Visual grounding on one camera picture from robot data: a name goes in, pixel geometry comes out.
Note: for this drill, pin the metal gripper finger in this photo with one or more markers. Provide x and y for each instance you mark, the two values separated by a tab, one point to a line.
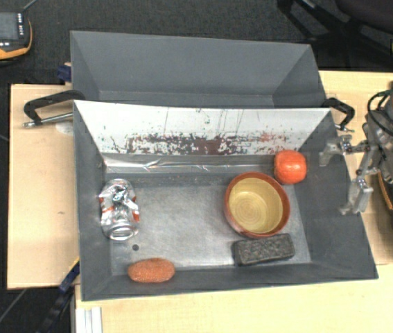
334	148
358	198

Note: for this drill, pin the orange toy fruit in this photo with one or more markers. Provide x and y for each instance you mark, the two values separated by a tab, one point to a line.
290	166

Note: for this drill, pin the red-brown wooden bowl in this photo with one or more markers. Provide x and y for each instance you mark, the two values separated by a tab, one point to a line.
255	205

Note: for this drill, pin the dark grey rectangular sponge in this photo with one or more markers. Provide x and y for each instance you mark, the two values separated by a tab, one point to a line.
263	249

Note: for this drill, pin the grey metal bin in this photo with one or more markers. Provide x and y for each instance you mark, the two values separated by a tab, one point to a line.
189	213

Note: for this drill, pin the orange oval scouring pad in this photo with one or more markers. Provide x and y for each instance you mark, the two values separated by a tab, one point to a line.
151	270

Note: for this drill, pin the crushed silver and red can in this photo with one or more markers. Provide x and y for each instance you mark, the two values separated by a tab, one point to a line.
119	210

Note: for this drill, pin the pale wood board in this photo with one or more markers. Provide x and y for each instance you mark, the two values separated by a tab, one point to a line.
40	193

